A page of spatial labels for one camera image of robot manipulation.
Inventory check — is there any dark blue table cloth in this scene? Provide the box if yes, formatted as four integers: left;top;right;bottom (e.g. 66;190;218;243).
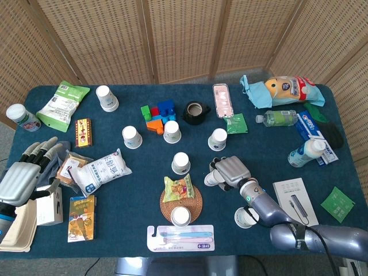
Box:
0;83;367;259

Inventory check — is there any grey towel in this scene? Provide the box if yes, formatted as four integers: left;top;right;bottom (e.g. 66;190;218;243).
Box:
37;140;71;189

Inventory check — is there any orange building block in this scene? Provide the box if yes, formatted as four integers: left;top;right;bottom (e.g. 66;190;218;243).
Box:
145;118;165;136

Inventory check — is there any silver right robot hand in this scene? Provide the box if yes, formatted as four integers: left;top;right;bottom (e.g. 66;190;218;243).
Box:
209;155;251;192

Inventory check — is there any colourful cartoon snack bag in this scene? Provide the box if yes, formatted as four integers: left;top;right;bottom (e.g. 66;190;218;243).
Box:
264;75;326;108

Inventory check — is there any brown biscuit packet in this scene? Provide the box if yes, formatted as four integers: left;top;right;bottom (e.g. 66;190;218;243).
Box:
53;149;94;194

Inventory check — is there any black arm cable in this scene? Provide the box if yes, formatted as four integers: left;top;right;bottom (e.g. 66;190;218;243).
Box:
243;205;342;276

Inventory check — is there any black floor cable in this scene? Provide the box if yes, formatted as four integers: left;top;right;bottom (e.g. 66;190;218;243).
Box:
244;255;269;276
85;256;101;276

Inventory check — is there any white can with green label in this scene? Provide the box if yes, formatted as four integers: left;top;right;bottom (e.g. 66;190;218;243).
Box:
6;103;42;132

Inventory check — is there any water bottle with green label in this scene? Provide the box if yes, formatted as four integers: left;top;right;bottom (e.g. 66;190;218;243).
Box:
255;109;299;128

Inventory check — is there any pink toothbrush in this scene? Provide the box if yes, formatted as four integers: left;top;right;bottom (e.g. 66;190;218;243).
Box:
162;237;214;243

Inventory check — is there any yellow and blue carton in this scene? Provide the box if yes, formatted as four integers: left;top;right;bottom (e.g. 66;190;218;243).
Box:
67;195;97;243

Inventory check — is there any green building block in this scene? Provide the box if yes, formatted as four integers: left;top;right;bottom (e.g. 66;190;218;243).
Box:
140;105;152;122

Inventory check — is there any blue toothbrush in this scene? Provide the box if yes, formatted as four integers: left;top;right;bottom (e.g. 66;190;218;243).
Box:
160;231;214;237

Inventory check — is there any pink packet in clear wrap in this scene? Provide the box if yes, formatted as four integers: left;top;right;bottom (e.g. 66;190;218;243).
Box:
212;83;235;120

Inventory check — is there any toothbrush blister pack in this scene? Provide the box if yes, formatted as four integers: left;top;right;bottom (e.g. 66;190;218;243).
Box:
147;224;216;253

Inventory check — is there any paper cup far left top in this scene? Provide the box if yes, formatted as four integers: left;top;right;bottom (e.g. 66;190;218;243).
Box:
95;85;120;113

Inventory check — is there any green and white snack bag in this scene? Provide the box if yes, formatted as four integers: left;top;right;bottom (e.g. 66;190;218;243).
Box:
36;80;91;133

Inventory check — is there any white usb hub box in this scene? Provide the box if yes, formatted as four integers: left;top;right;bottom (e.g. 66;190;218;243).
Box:
272;177;320;228

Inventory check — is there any bamboo folding screen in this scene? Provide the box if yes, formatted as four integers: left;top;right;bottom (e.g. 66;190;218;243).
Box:
0;0;368;202

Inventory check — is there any red and yellow small box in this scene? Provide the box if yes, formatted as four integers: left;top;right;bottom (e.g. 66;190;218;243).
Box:
75;118;93;148

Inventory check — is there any white salt bag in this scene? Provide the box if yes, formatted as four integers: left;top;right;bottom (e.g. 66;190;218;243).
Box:
68;148;133;198

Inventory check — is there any white milk bottle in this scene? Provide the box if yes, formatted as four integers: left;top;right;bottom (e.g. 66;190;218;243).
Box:
287;139;327;168

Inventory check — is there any light blue face mask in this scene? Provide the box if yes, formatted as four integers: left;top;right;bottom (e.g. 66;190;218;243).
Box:
239;74;273;109

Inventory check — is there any beige takeaway container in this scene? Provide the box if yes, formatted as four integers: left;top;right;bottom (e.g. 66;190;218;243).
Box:
0;198;38;253

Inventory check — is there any green chips packet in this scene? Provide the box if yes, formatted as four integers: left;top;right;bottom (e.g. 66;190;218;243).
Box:
163;173;194;204

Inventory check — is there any green and black sock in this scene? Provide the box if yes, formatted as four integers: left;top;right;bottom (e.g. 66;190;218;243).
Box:
303;102;344;150

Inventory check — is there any blue toothpaste box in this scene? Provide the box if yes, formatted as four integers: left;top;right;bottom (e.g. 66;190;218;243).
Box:
296;110;339;166

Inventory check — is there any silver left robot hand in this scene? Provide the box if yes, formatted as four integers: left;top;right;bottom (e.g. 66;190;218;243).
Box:
0;136;66;208

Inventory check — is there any round woven coaster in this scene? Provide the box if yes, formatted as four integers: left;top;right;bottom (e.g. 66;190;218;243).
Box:
159;183;204;225

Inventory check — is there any white paper cup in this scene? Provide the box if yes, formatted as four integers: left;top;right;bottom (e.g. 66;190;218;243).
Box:
234;206;259;229
170;206;192;228
163;120;182;144
204;168;224;187
208;128;228;152
122;125;143;150
171;152;191;175

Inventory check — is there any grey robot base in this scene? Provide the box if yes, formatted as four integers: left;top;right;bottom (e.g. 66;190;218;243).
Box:
114;255;240;276

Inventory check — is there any green sachet packet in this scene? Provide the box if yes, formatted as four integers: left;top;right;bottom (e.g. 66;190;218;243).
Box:
320;186;356;224
225;113;249;135

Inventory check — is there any small white box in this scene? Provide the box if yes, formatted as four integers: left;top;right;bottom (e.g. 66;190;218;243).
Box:
36;185;64;227

